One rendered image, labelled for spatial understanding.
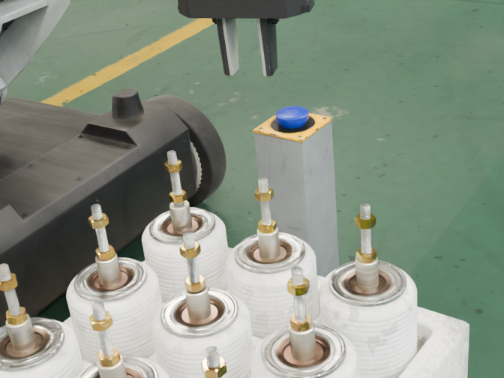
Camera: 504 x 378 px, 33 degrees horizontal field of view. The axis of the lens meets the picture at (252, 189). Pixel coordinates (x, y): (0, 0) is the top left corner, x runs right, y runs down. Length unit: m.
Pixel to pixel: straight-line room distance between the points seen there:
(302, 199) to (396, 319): 0.26
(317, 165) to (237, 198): 0.51
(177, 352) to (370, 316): 0.18
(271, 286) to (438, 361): 0.18
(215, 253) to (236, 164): 0.70
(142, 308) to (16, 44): 0.55
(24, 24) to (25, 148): 0.25
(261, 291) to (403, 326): 0.15
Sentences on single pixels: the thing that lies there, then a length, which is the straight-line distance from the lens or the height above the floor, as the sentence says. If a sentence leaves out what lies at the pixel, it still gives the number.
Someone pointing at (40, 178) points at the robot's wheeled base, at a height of 0.19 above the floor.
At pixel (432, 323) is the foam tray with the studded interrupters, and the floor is 0.18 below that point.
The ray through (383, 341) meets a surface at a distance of 0.84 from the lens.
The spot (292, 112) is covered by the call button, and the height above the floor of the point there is 0.33.
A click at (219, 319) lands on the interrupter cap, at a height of 0.25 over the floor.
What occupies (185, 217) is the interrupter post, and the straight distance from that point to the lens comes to 0.95.
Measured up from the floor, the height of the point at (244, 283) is 0.24.
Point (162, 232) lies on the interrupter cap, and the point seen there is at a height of 0.25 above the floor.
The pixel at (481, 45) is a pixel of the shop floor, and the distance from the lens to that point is 2.18.
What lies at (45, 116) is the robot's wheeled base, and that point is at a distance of 1.55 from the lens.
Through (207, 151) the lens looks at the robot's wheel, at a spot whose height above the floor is 0.13.
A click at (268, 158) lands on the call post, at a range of 1.03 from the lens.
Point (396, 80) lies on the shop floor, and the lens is 1.98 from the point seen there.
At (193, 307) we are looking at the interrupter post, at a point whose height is 0.27.
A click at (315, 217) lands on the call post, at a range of 1.06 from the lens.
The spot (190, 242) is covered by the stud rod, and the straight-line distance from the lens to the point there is 0.78.
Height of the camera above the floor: 0.75
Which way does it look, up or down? 29 degrees down
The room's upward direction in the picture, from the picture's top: 6 degrees counter-clockwise
